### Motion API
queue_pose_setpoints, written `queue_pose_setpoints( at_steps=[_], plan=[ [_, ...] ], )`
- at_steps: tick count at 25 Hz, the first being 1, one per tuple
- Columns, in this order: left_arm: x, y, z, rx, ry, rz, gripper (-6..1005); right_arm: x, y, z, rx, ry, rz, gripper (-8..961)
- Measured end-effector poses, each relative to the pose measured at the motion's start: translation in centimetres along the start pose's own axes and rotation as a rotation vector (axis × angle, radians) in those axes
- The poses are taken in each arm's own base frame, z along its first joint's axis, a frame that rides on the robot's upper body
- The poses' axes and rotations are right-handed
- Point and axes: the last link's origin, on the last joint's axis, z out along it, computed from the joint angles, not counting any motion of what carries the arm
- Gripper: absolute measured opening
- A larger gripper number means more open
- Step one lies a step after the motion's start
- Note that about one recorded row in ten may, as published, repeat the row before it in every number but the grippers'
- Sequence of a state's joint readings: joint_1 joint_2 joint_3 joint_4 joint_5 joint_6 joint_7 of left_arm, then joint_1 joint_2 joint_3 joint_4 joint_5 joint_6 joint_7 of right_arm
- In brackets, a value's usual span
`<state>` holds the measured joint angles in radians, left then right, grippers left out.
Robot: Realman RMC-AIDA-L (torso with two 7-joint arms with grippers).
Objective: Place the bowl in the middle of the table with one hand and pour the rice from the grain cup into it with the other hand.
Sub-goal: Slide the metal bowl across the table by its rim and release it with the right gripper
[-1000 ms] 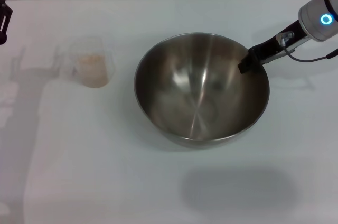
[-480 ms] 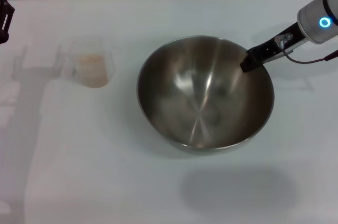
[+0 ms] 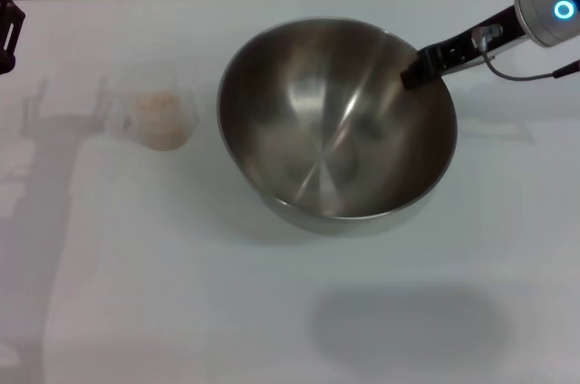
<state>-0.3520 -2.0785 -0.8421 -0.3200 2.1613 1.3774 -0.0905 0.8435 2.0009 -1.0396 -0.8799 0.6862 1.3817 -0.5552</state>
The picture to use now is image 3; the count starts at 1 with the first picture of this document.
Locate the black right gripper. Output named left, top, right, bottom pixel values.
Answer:
left=401, top=5, right=530, bottom=90

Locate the stainless steel mixing bowl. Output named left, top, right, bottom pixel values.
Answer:
left=216, top=15, right=459, bottom=236

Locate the clear plastic measuring cup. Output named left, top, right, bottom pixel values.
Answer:
left=101, top=64, right=200, bottom=150

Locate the white rice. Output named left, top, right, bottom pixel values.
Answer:
left=127, top=89, right=187, bottom=149

